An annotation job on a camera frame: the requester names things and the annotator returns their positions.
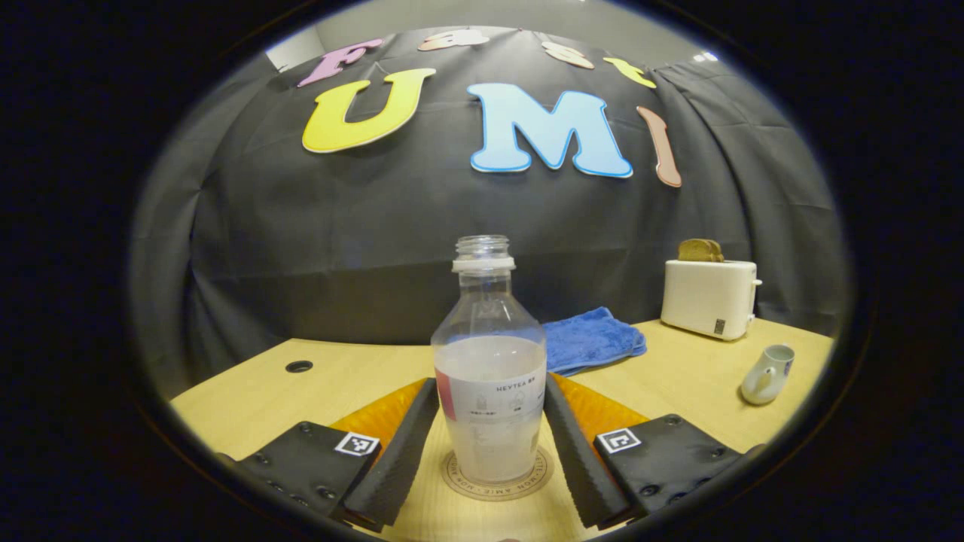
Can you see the white blue-patterned teacup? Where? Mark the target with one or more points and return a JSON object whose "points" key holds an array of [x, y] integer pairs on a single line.
{"points": [[764, 380]]}

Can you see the white toaster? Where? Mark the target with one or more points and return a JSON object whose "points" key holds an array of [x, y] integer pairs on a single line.
{"points": [[708, 301]]}

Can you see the blue folded towel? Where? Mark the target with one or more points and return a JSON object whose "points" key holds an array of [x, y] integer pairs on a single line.
{"points": [[591, 339]]}

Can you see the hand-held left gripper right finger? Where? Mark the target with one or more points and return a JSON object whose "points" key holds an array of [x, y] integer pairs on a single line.
{"points": [[576, 467]]}

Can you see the round wooden coaster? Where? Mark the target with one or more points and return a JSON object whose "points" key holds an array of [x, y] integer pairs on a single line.
{"points": [[497, 491]]}

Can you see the brown bread slice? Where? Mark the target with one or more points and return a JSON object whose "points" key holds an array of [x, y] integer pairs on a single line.
{"points": [[718, 253], [693, 251]]}

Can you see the clear plastic water bottle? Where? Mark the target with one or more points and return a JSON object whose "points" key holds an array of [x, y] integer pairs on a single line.
{"points": [[489, 391]]}

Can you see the black backdrop cloth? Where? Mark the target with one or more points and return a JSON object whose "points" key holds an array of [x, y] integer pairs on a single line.
{"points": [[339, 248]]}

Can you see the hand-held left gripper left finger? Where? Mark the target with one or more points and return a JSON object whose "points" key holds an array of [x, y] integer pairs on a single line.
{"points": [[399, 467]]}

